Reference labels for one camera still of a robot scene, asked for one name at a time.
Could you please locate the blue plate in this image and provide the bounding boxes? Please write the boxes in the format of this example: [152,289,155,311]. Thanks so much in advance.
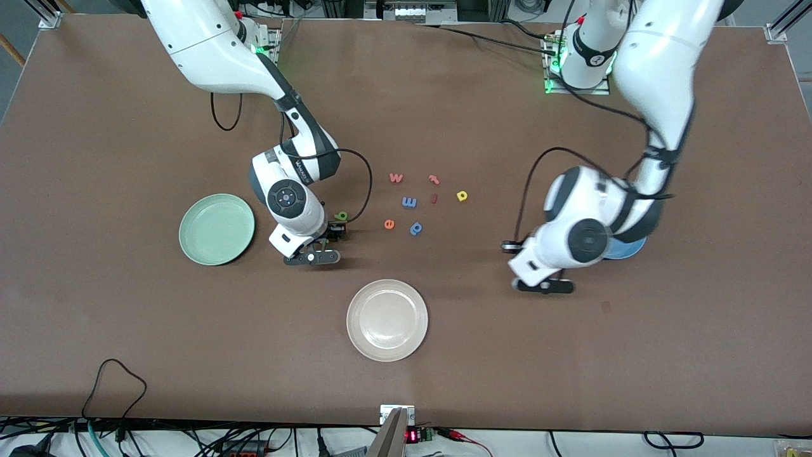
[601,234,648,261]

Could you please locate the silver framed device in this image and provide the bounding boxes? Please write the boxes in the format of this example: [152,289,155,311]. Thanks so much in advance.
[365,0,459,25]

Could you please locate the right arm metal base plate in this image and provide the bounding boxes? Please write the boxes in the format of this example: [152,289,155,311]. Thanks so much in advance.
[254,29,281,64]

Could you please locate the black coiled cable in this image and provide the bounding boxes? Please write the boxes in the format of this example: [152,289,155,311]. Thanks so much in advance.
[644,431,705,449]

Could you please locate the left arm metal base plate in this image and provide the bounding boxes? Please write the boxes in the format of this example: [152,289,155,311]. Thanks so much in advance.
[542,32,611,96]

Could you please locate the black box red ports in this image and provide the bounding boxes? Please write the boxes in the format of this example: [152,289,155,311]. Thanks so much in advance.
[219,441,270,457]

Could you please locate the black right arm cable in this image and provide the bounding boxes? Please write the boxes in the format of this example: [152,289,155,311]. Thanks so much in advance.
[211,92,373,223]

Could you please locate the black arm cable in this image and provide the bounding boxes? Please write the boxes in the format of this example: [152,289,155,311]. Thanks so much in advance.
[211,92,373,223]
[515,0,676,245]

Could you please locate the thin black looped cable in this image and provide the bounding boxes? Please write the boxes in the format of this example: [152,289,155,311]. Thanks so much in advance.
[81,359,148,423]

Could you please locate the light green plate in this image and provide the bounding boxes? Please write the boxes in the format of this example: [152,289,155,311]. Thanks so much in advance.
[178,193,256,267]

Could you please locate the white mounting bracket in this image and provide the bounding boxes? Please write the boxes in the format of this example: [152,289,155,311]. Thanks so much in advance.
[379,404,416,426]

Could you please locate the red and black leads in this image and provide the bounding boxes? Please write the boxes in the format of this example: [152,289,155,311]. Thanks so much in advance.
[436,428,494,457]

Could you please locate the grey metal camera mount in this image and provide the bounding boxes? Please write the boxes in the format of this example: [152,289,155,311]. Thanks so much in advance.
[367,408,408,457]

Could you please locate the beige plate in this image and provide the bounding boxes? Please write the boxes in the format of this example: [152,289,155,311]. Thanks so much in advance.
[346,279,429,363]

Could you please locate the brown wooden rod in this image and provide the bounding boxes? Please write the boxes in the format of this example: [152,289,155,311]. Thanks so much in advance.
[0,33,27,68]

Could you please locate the black cable across table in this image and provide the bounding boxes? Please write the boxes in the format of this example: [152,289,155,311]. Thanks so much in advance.
[412,22,565,58]

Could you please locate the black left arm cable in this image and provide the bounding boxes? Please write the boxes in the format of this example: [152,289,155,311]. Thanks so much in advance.
[515,0,676,245]

